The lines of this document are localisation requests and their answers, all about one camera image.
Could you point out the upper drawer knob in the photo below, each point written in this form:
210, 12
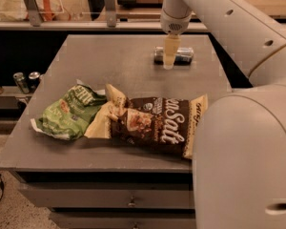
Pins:
132, 202

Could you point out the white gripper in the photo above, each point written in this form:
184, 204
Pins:
174, 26

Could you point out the drawer knob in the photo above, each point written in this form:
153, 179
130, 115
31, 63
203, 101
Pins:
132, 202
135, 225

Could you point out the white orange plastic bag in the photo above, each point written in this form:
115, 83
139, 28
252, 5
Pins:
16, 11

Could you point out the grey drawer cabinet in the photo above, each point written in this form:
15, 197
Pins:
87, 183

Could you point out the metal bracket middle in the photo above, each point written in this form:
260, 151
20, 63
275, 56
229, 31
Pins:
110, 13

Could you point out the metal bracket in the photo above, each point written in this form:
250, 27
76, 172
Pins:
110, 13
34, 15

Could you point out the silver blue redbull can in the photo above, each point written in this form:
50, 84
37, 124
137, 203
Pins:
184, 56

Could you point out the green chip bag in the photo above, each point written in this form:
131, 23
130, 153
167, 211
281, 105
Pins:
69, 117

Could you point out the brown yellow chip bag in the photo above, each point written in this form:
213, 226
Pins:
165, 125

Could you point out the dark can on shelf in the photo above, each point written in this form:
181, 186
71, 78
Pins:
34, 80

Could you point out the lower drawer knob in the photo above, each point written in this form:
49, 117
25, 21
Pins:
135, 225

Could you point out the metal bracket left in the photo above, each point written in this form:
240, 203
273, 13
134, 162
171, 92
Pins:
34, 15

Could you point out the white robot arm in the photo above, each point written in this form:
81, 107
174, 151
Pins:
239, 160

